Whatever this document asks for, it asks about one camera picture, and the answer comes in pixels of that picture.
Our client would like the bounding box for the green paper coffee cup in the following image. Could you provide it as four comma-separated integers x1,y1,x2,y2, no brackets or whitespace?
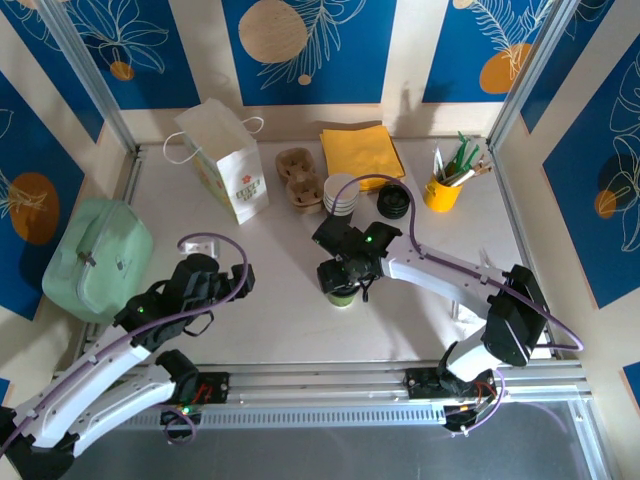
327,289,359,309

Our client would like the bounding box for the white paper gift bag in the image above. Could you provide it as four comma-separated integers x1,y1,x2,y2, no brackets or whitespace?
163,98,271,226

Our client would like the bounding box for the stack of paper cups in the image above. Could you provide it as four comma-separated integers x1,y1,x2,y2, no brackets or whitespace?
322,172,362,219

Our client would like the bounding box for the stack of black lids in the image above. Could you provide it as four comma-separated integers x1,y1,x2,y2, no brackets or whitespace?
377,183,412,220

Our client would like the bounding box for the mint green lunch bag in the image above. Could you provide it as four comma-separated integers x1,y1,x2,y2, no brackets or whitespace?
42,197,155,324

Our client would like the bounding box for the stack of yellow napkins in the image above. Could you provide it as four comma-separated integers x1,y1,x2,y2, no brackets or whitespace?
319,124,406,194

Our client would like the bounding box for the yellow utensil holder cup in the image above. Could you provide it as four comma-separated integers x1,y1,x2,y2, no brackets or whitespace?
423,172,464,214

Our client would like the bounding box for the left controller board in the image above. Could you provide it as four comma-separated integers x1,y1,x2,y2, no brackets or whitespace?
158,405,204,445

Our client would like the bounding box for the controller board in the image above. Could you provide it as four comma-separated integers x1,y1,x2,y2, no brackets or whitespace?
158,405,204,445
442,401,496,440

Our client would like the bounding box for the clear plastic packet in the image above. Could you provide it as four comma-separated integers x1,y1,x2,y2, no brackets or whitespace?
451,298,484,324

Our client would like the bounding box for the grey metal panel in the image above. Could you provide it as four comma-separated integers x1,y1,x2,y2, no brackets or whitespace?
49,399,601,480

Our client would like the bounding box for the right controller board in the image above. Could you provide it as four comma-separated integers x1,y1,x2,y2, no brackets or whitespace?
442,401,496,440

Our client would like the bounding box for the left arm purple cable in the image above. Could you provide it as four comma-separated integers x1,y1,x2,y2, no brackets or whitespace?
0,232,250,451

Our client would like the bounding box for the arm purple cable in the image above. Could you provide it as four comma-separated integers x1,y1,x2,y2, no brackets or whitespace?
0,232,250,451
333,173,585,436

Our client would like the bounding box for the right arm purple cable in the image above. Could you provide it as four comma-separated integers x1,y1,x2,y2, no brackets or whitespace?
333,173,585,436

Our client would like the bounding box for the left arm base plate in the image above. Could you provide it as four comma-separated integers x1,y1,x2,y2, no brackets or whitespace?
164,372,231,406

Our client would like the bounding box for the aluminium front frame rail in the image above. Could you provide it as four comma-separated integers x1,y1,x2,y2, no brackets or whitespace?
107,358,586,407

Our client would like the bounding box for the slotted grey cable duct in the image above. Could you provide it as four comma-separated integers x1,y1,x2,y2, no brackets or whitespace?
114,402,449,431

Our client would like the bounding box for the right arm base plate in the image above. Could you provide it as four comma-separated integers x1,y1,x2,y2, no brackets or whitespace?
404,367,501,401

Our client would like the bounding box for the aluminium frame post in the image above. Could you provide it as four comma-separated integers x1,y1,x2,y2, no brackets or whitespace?
487,0,584,151
37,0,141,154

